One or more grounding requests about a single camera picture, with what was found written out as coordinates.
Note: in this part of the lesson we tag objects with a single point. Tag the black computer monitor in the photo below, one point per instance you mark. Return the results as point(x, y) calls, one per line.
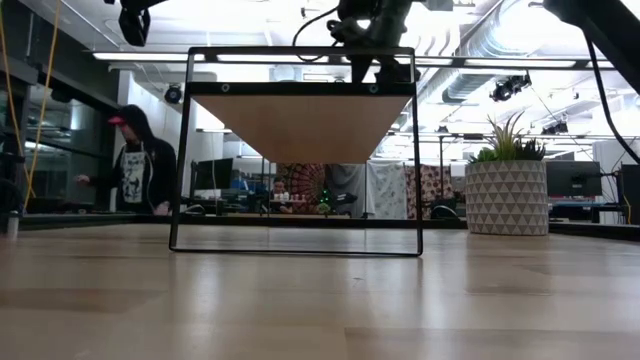
point(575, 177)
point(215, 174)
point(631, 190)

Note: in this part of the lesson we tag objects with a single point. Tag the black ceiling spotlight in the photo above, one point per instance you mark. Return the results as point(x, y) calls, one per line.
point(555, 127)
point(510, 87)
point(172, 94)

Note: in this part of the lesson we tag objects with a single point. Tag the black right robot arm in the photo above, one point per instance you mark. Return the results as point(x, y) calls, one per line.
point(600, 25)

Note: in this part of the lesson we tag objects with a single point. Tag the grey hanging cloth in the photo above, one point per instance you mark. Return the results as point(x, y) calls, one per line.
point(350, 180)

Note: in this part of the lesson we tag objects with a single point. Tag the green plant in patterned pot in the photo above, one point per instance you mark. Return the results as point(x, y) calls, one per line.
point(505, 200)

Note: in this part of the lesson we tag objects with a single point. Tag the wooden shelf black metal frame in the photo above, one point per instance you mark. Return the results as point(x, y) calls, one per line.
point(300, 125)

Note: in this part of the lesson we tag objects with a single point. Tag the floral hanging cloth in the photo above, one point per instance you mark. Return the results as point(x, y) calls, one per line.
point(430, 185)

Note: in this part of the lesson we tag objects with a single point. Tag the white patterned hanging cloth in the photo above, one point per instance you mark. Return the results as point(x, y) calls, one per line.
point(387, 190)

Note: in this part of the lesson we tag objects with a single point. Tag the person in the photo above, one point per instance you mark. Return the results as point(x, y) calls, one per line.
point(160, 170)
point(280, 190)

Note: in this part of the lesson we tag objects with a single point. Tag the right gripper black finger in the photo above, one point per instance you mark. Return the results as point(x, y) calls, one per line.
point(361, 67)
point(397, 74)

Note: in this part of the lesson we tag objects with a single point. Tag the black metal table frame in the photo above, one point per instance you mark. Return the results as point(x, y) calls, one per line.
point(100, 220)

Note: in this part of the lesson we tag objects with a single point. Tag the red patterned tapestry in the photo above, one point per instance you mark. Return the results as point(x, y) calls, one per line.
point(305, 182)

